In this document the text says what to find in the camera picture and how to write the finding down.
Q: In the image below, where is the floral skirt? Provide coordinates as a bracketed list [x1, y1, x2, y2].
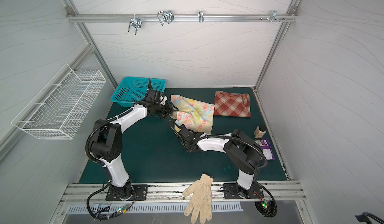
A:
[171, 95, 215, 134]

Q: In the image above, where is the red plaid skirt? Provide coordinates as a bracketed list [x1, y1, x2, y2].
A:
[214, 91, 251, 118]

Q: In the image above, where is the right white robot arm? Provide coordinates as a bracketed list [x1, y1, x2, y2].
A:
[169, 121, 268, 192]

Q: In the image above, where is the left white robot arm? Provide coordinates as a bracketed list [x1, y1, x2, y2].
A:
[85, 79, 178, 190]

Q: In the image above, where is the green table mat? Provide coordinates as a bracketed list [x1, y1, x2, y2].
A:
[79, 88, 287, 184]

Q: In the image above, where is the teal plastic basket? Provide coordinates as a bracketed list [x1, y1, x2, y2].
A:
[111, 77, 167, 108]

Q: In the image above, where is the beige knitted glove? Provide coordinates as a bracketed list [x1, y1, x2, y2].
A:
[182, 173, 214, 224]

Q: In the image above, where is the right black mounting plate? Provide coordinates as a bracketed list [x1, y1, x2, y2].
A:
[220, 182, 264, 200]

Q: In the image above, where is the black mounting plate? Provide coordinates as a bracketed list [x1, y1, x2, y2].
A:
[220, 182, 264, 200]
[106, 183, 149, 202]

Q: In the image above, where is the white ventilation grille strip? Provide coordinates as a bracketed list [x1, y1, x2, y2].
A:
[67, 202, 244, 215]

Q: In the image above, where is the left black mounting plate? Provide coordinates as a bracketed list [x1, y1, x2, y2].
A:
[106, 183, 149, 202]

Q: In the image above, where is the purple snack packet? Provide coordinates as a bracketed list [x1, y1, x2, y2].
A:
[255, 139, 275, 161]

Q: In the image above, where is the metal U-bolt hook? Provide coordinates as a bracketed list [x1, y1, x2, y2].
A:
[128, 15, 142, 35]

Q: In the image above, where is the metal double hook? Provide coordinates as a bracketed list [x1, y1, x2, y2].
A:
[157, 10, 175, 26]

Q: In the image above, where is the small metal clip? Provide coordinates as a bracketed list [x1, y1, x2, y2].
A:
[198, 11, 204, 23]

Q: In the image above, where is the white wire wall basket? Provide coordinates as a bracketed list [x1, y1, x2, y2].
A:
[11, 64, 106, 140]

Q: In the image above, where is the right base cable bundle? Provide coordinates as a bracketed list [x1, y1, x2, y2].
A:
[254, 182, 279, 218]

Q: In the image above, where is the base cable bundle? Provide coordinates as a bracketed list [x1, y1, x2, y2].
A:
[254, 182, 279, 218]
[86, 183, 137, 221]

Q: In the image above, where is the left base cable bundle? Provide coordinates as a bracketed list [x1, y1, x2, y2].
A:
[86, 183, 137, 221]

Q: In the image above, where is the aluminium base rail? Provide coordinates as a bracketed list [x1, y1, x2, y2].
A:
[59, 181, 307, 204]

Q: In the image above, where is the horizontal aluminium rail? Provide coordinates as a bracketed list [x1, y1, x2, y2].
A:
[67, 13, 298, 23]

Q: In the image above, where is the metal bracket with screws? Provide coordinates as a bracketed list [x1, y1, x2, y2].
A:
[260, 11, 287, 23]

